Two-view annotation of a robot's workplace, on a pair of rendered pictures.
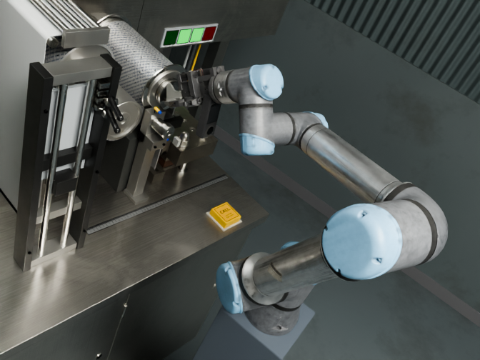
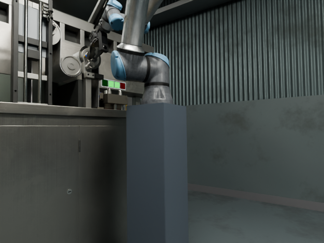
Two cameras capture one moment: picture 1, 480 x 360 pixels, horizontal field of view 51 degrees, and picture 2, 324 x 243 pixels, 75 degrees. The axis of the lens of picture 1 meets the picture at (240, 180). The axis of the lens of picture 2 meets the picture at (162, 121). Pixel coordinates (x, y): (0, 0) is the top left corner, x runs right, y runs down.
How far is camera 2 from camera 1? 1.24 m
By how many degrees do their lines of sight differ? 42
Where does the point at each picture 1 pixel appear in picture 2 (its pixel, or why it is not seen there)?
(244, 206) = not seen: hidden behind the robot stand
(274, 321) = (155, 93)
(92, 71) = not seen: outside the picture
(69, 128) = (34, 29)
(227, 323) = (132, 112)
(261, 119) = (114, 10)
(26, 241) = (13, 80)
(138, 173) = (85, 95)
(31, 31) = not seen: hidden behind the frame
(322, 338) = (249, 236)
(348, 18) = (190, 102)
